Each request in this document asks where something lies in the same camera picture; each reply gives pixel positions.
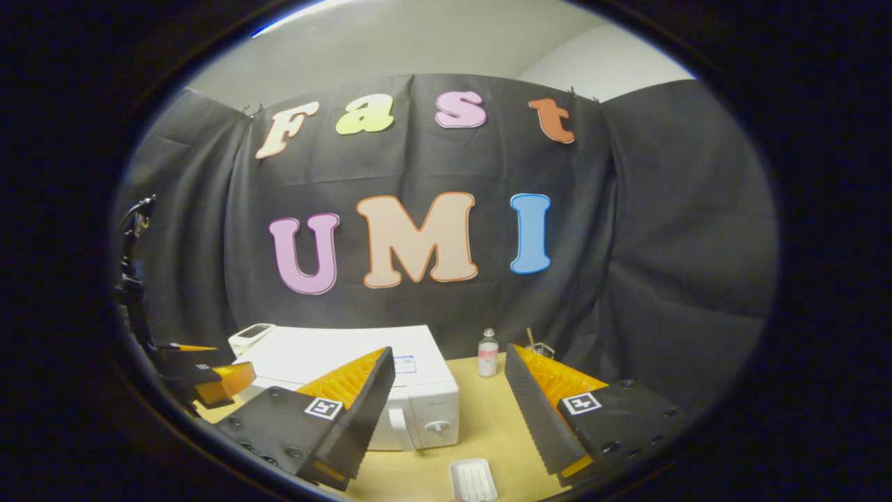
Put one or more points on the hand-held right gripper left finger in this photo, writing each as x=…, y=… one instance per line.
x=369, y=397

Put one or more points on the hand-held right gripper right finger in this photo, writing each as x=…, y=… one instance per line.
x=533, y=411

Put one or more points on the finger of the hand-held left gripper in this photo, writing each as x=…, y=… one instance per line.
x=223, y=380

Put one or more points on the white microwave oven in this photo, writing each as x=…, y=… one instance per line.
x=313, y=348

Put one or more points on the white device with dark screen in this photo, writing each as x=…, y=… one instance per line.
x=251, y=336

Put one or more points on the clear glass jar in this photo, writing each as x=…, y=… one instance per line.
x=547, y=350

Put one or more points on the small clear bottle pink label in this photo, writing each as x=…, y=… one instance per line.
x=488, y=359

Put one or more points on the white rectangular tray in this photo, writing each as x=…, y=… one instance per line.
x=474, y=481

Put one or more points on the black backdrop cloth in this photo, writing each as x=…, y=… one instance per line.
x=662, y=244

